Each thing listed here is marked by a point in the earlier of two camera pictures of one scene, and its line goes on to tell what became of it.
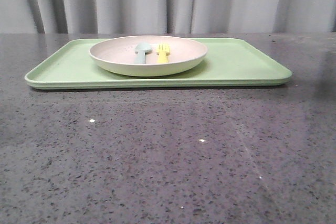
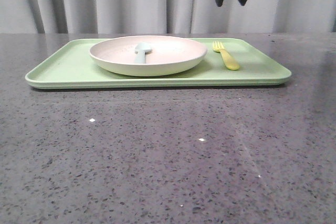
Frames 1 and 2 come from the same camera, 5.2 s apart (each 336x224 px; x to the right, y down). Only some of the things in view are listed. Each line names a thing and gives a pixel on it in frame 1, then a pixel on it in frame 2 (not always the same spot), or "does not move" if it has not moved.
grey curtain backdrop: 78,2 does not move
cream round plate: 117,55 does not move
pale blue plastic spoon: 139,55 does not move
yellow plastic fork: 163,53 -> 228,60
